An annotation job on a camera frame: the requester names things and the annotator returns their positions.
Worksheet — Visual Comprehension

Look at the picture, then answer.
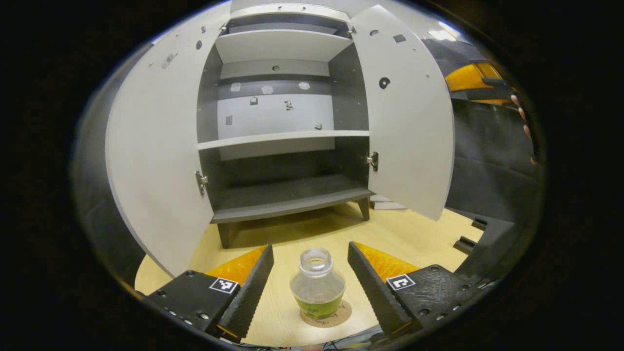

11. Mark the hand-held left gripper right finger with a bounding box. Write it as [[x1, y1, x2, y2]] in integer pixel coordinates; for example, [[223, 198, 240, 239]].
[[347, 241, 488, 339]]

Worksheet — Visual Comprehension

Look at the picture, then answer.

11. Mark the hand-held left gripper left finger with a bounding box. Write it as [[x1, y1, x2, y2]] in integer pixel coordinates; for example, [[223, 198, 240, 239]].
[[141, 244, 274, 343]]

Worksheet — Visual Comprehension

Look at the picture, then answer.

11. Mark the round brown coaster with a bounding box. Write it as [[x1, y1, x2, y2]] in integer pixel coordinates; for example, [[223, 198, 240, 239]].
[[299, 300, 352, 328]]

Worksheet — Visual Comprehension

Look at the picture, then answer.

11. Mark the green label clear bottle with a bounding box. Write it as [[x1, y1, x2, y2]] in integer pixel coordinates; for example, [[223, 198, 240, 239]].
[[290, 247, 346, 320]]

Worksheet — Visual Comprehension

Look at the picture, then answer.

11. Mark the white cabinet door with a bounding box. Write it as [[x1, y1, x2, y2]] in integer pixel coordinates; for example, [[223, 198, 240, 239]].
[[105, 0, 232, 278], [350, 5, 456, 221]]

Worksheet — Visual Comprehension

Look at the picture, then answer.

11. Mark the white and grey cabinet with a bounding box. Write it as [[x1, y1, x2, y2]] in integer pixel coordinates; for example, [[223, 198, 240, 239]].
[[195, 2, 376, 249]]

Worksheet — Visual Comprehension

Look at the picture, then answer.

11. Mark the white cabinet drawer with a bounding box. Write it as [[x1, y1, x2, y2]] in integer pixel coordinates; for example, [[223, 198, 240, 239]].
[[229, 2, 351, 22]]

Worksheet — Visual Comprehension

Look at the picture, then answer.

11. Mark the rectangular ceiling light panel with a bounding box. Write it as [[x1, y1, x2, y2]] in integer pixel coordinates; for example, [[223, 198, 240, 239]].
[[428, 22, 461, 42]]

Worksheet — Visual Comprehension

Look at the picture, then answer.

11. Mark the black backdrop cloth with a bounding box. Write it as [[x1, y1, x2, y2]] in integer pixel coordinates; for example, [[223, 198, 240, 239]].
[[73, 37, 544, 288]]

